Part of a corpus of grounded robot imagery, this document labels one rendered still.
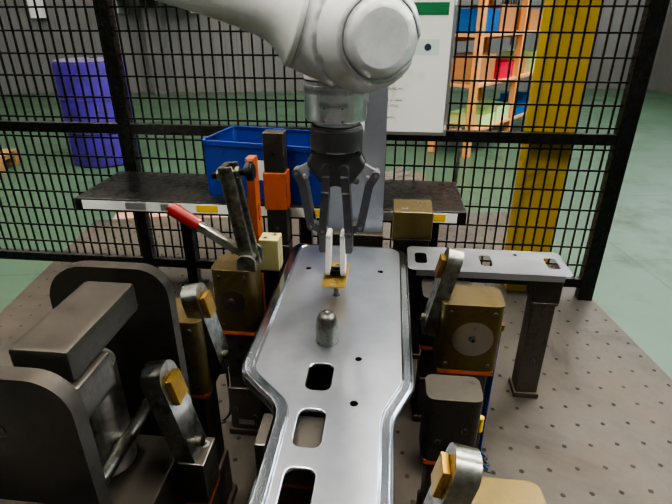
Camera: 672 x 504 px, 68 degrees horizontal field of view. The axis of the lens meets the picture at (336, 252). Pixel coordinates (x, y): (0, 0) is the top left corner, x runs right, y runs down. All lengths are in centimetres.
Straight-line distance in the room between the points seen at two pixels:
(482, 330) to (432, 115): 66
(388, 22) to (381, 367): 41
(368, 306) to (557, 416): 49
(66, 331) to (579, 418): 94
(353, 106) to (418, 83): 59
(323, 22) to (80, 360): 35
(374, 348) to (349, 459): 19
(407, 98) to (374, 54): 79
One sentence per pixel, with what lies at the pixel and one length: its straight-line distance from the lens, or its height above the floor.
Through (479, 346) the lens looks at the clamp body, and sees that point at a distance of 77.
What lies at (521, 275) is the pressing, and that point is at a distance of 94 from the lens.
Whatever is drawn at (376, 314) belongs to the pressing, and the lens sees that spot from 77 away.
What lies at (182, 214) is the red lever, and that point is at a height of 114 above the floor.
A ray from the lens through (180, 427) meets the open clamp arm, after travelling 56.
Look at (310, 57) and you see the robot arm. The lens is 51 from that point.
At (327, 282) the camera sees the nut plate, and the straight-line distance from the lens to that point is 78.
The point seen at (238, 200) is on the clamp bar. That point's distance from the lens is 76.
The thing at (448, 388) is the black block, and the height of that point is 99.
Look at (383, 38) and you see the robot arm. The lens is 48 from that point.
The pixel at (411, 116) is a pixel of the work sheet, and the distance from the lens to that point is 127.
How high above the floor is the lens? 142
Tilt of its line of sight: 26 degrees down
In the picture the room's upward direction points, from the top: straight up
